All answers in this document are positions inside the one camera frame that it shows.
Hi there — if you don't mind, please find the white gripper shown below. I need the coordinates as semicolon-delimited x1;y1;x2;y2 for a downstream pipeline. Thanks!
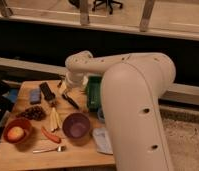
58;71;88;94

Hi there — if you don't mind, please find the black dish brush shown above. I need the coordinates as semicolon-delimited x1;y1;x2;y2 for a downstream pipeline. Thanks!
57;75;79;109

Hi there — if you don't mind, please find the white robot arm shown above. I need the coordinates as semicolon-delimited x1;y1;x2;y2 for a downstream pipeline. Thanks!
65;51;176;171

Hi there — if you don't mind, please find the purple bowl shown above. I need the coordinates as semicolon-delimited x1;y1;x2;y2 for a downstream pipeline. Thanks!
62;113;91;140

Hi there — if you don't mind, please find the red-brown bowl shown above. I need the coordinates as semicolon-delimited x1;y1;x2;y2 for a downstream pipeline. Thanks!
3;118;32;144

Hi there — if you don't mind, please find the black rectangular block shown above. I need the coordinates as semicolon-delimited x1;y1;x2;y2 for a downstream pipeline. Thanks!
39;82;55;102

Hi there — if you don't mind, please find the blue sponge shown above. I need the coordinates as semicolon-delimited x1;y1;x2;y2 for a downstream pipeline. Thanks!
29;88;41;104

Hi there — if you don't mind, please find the green plastic tray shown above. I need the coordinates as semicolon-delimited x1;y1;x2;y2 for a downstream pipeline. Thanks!
86;76;101;112

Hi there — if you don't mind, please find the dark grape bunch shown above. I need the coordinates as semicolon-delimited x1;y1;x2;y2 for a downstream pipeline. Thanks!
17;106;46;121

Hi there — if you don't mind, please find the wooden table board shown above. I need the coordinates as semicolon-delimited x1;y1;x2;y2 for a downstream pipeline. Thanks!
0;80;115;171

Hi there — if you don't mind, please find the small blue cup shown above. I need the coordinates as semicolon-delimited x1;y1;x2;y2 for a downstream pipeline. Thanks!
97;108;105;123

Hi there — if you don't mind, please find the orange carrot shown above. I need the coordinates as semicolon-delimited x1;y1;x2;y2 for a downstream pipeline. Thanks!
41;127;61;144

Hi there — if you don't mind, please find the metal spoon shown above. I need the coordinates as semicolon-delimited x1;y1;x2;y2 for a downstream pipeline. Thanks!
32;146;66;154

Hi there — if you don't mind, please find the apple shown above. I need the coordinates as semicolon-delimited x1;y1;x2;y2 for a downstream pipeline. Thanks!
7;126;24;141

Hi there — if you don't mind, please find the light blue cloth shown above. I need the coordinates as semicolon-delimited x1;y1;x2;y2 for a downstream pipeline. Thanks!
92;127;113;155

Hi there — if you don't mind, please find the office chair base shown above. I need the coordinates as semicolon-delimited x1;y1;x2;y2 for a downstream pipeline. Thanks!
68;0;124;15

